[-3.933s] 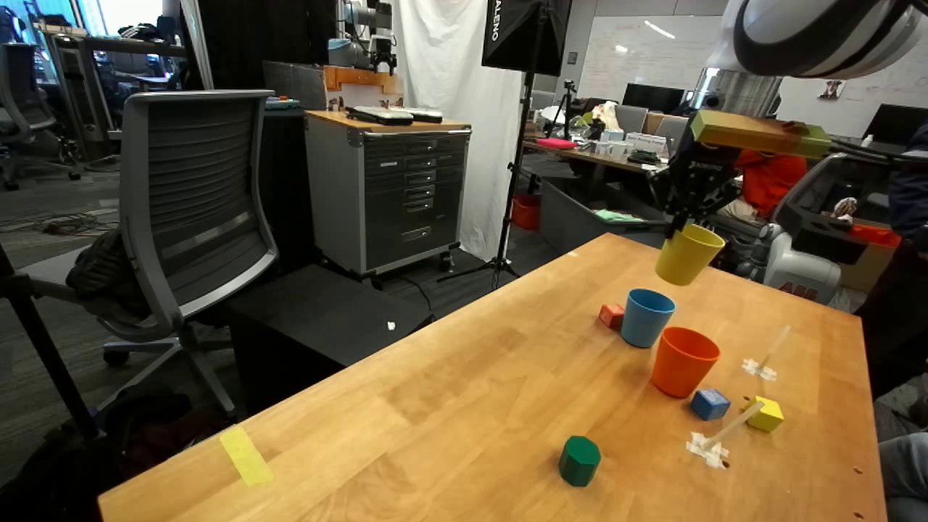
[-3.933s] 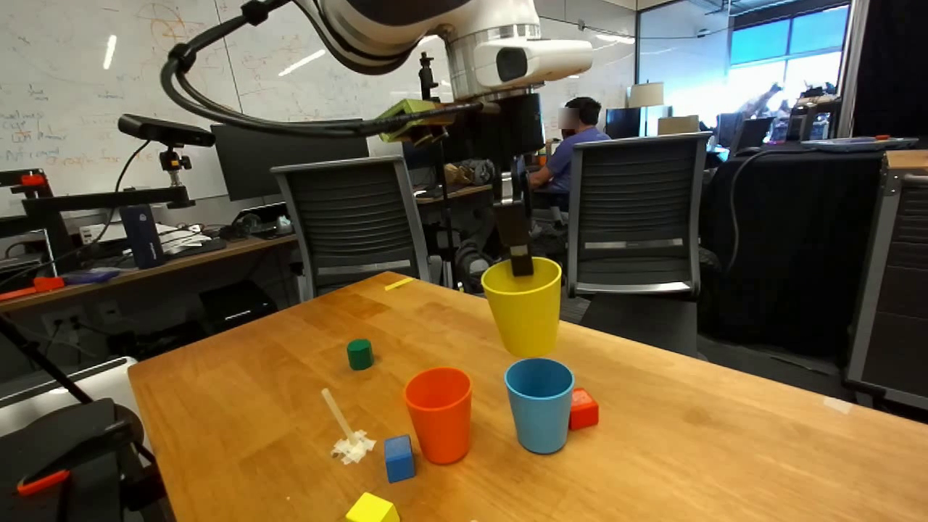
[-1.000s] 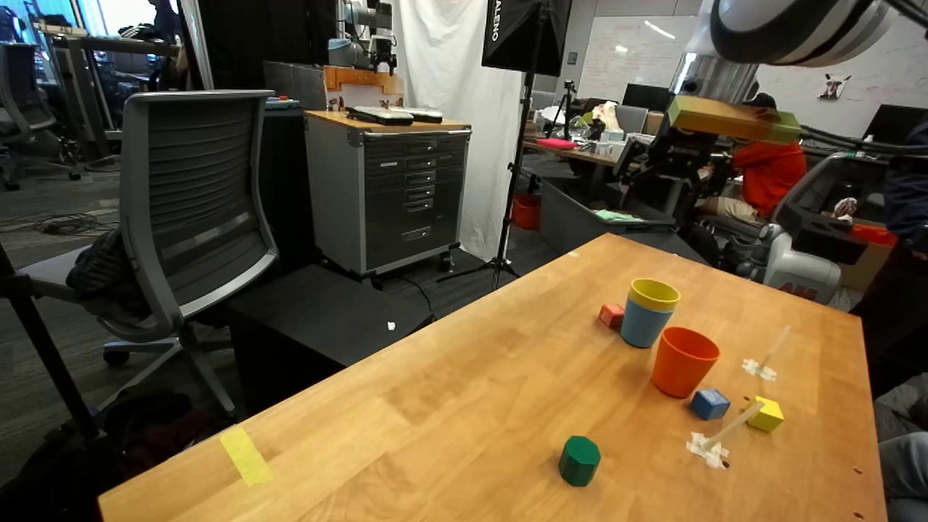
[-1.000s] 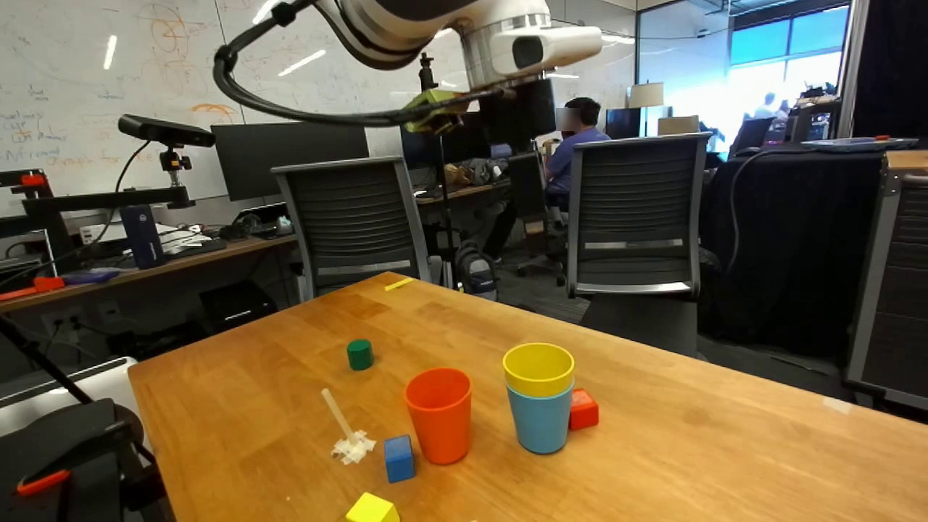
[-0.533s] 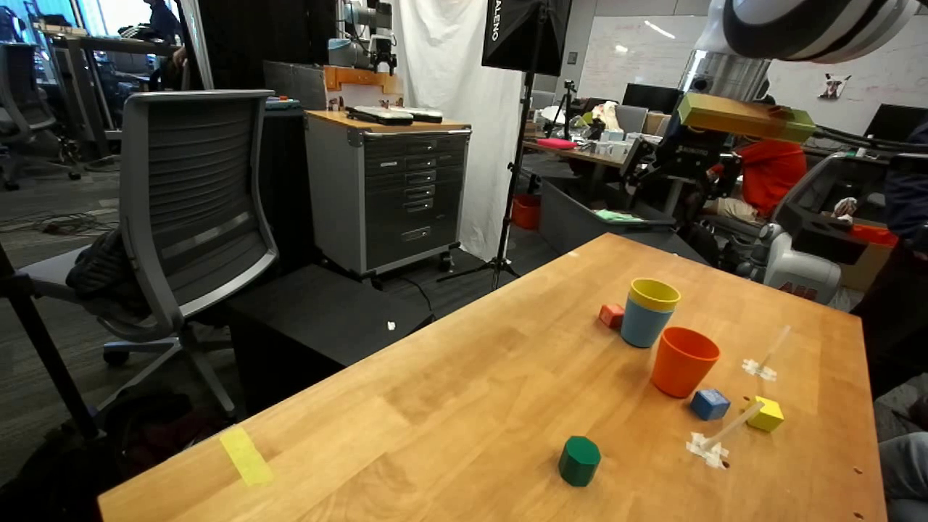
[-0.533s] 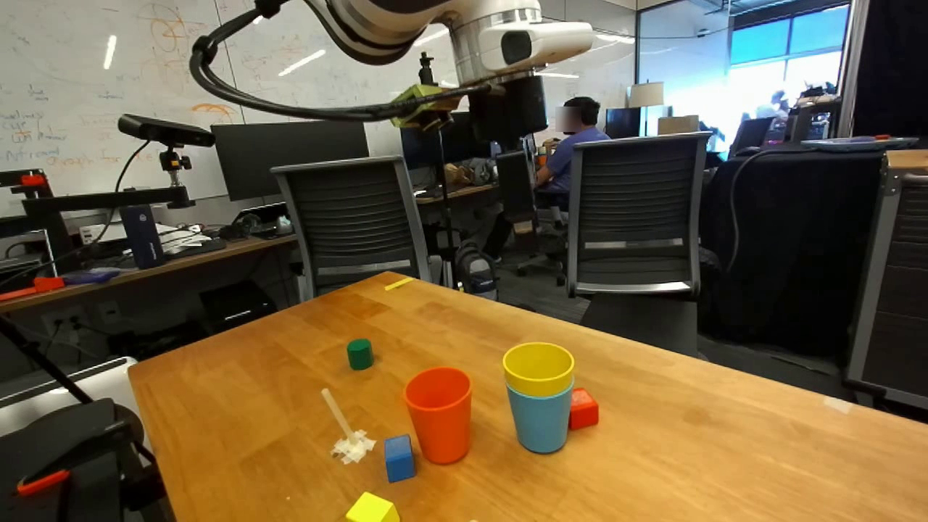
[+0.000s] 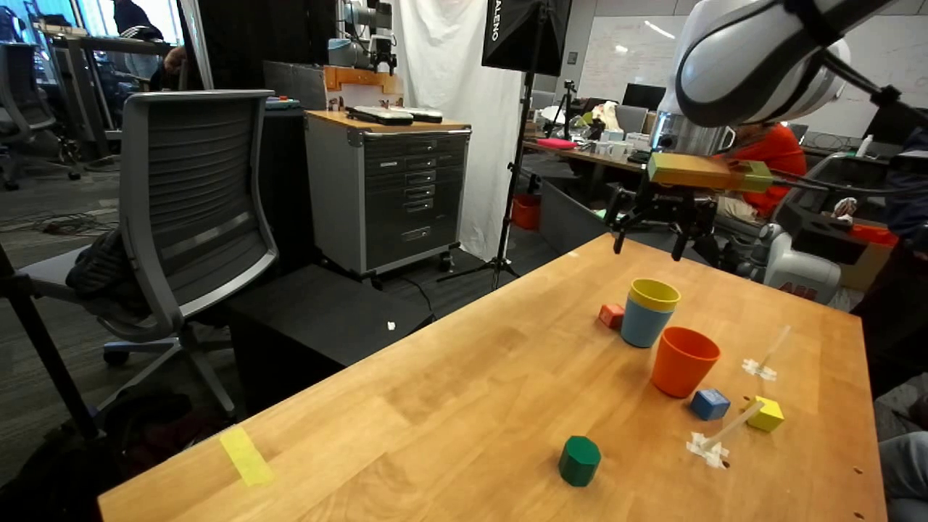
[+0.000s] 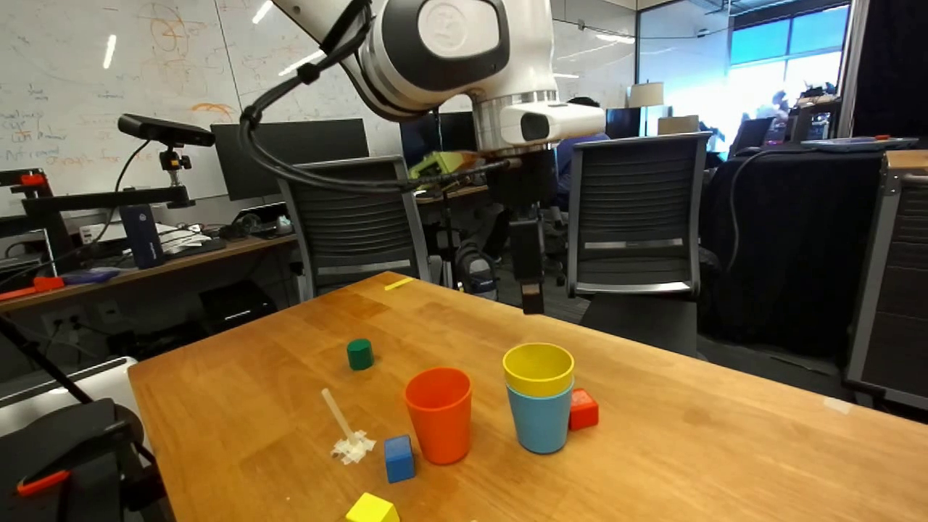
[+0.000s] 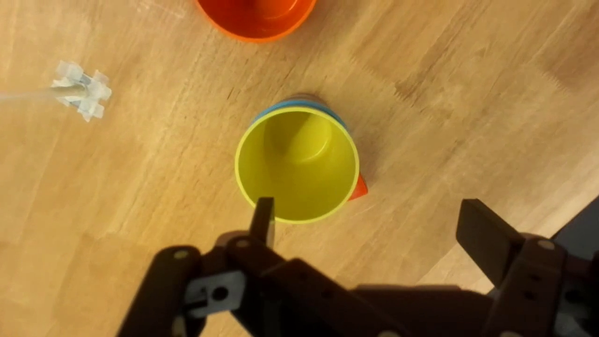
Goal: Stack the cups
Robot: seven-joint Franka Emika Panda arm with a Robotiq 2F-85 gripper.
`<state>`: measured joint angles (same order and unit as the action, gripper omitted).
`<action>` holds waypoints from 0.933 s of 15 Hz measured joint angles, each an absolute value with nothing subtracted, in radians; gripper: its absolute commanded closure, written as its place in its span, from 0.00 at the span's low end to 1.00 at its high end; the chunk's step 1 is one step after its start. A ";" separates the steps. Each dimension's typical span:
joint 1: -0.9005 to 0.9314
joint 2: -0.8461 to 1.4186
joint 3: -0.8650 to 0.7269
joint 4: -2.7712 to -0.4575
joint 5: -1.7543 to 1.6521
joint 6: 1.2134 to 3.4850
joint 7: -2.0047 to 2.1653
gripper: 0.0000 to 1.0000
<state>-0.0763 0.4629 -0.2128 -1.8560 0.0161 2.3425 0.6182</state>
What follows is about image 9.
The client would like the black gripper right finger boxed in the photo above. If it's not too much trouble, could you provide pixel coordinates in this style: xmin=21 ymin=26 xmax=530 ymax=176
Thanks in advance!
xmin=456 ymin=198 xmax=599 ymax=337

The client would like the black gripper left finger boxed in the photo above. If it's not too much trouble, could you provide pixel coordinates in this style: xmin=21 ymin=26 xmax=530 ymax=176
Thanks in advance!
xmin=119 ymin=197 xmax=289 ymax=337

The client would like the yellow plastic cup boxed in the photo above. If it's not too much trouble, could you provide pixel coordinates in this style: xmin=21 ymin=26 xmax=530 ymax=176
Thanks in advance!
xmin=235 ymin=105 xmax=364 ymax=225

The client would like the blue plastic cup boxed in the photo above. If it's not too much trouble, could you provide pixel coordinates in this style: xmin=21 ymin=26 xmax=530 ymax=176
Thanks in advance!
xmin=250 ymin=92 xmax=353 ymax=137

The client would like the orange-red wooden block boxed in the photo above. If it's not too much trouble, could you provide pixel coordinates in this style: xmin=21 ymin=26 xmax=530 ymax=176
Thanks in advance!
xmin=347 ymin=172 xmax=371 ymax=202

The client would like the clear plastic jack piece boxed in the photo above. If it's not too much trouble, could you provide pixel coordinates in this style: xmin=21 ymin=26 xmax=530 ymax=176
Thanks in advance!
xmin=0 ymin=60 xmax=115 ymax=124

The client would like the orange plastic cup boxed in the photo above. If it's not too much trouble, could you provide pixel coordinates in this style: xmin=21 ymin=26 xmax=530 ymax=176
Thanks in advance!
xmin=195 ymin=0 xmax=319 ymax=45

